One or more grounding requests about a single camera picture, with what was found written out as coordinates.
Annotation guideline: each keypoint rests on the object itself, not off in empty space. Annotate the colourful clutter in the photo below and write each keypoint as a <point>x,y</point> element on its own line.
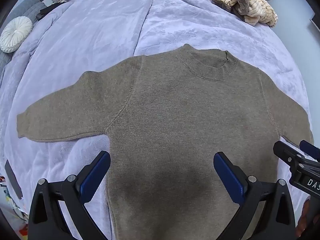
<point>12,205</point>

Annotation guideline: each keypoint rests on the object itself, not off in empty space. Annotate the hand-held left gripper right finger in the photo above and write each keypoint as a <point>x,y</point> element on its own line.
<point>228,177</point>

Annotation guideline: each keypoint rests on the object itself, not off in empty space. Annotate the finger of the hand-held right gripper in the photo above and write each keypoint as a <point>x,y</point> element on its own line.
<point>310,148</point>
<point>285,152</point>

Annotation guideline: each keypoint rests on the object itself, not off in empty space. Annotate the lavender fleece blanket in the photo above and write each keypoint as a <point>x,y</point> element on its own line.
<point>87,42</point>

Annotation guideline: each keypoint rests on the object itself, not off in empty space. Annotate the olive brown knit sweater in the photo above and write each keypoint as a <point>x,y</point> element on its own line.
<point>175,117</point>

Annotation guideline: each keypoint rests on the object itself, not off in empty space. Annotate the black flat object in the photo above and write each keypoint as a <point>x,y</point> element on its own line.
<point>48,10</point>

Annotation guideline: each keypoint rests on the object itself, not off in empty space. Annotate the round white pleated cushion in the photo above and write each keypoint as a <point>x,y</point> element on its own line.
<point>16,33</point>

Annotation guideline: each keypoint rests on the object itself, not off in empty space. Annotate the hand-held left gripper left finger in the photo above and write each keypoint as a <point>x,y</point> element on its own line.
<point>95,177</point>

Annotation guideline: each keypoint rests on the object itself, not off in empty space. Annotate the black flat strip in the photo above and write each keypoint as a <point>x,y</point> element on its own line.
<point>13,180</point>

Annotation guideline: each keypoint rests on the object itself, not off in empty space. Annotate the person's right hand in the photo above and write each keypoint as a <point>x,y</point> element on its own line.
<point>303,217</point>

